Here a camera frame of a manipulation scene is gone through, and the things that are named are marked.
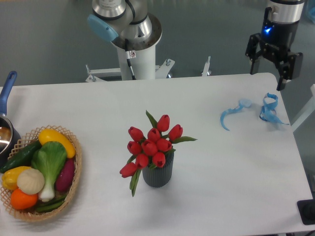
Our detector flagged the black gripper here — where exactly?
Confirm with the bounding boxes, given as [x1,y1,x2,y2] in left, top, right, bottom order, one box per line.
[245,21,303,91]

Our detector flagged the red tulip bouquet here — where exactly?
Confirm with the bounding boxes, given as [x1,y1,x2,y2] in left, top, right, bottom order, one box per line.
[120,111,197,196]

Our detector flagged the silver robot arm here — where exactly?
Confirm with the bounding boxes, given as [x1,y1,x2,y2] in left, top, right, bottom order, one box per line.
[245,0,305,91]

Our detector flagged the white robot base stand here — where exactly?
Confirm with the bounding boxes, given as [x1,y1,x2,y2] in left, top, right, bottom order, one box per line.
[87,0,175,81]

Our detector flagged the dark grey ribbed vase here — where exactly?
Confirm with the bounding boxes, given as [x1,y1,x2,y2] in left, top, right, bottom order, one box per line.
[142,153,174,188]

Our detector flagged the light blue ribbon with disc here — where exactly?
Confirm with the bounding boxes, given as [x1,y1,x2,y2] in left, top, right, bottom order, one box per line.
[220,98,252,131]

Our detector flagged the blue curled ribbon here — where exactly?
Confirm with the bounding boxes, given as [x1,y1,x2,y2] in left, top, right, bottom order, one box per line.
[259,93,289,125]

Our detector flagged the black device at table edge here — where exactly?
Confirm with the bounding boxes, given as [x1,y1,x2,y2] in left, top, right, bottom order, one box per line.
[297,199,315,225]

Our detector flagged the purple sweet potato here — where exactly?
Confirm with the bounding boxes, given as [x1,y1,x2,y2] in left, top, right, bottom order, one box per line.
[55,159,75,192]

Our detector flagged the green bok choy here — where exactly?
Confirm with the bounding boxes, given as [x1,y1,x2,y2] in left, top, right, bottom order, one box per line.
[31,141,67,202]

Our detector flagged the woven wicker basket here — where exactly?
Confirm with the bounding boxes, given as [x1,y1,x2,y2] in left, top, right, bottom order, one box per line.
[0,125,82,222]

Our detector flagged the green bean pods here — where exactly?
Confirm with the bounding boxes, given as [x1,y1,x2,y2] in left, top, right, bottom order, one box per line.
[35,195,66,213]

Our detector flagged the green cucumber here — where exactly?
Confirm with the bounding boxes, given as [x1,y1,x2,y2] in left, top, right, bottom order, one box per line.
[0,140,42,174]

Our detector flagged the cream garlic bulb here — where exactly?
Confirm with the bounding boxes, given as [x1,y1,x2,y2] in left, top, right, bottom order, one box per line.
[17,168,45,195]

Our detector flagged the orange fruit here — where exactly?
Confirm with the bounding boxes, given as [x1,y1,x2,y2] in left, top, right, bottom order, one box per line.
[10,189,38,210]

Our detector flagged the yellow bell pepper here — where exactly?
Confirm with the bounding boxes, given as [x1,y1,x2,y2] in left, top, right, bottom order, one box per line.
[1,166,31,190]

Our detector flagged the white frame at right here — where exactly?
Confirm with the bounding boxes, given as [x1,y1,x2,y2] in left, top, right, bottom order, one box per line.
[291,84,315,132]

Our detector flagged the blue handled saucepan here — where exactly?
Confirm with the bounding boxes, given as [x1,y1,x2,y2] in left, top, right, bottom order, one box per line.
[0,71,21,167]

